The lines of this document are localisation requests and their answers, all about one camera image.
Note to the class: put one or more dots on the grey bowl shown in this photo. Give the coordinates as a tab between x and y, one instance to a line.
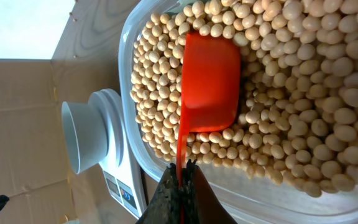
85	135

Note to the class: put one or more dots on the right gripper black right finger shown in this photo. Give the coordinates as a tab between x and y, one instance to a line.
201	205

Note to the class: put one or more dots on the clear container of soybeans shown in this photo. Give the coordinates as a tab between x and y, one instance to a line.
288	152

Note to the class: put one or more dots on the cardboard panel backdrop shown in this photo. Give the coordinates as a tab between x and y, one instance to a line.
33	160

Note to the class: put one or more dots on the red measuring scoop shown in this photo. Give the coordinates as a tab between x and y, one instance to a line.
209	88

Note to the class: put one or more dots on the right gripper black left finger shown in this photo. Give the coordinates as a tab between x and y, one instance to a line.
164	207

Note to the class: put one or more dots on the white digital kitchen scale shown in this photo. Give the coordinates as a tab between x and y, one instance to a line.
120	168

